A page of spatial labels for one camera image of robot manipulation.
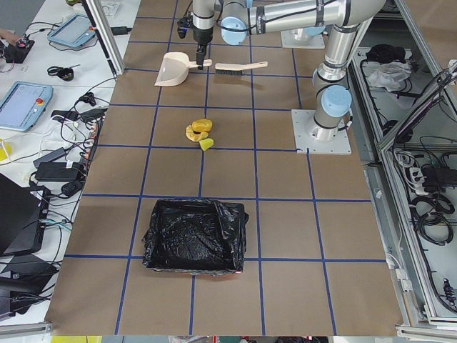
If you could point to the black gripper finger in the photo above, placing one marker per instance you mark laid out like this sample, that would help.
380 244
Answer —
200 55
205 48

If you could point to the toy croissant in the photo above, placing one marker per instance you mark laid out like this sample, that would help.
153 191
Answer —
195 136

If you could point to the blue teach pendant far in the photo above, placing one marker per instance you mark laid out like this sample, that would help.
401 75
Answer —
73 33

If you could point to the black lined trash bin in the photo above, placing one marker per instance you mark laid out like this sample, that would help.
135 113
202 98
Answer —
196 236

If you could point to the black power adapter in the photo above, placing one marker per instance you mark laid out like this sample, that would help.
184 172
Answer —
59 172

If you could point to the power strip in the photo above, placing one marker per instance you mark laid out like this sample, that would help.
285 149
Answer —
91 142

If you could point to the black laptop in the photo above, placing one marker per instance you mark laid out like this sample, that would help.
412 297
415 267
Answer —
23 210

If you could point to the blue teach pendant near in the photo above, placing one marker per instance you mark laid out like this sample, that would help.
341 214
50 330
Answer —
23 104

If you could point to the aluminium frame post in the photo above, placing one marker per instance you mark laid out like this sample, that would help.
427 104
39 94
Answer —
99 22

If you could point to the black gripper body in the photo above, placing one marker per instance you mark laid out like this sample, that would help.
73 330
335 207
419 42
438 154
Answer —
201 36

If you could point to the toy bread loaf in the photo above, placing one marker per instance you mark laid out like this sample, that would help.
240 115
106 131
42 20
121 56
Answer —
202 125

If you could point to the black cloth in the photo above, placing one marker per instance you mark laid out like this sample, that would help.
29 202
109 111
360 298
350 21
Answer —
386 53

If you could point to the beige dustpan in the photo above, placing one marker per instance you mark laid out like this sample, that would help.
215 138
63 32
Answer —
174 69

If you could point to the blue teach pendant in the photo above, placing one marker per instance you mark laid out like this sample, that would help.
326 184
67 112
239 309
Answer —
23 104
73 33

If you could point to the beige hand brush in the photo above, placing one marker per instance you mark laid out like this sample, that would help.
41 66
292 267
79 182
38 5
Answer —
237 69

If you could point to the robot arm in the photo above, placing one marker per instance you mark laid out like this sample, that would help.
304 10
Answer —
203 14
323 25

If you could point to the white cloth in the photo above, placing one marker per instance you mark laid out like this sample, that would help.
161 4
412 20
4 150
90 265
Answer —
390 76

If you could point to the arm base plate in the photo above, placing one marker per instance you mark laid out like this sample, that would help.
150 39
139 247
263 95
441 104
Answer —
300 39
310 138

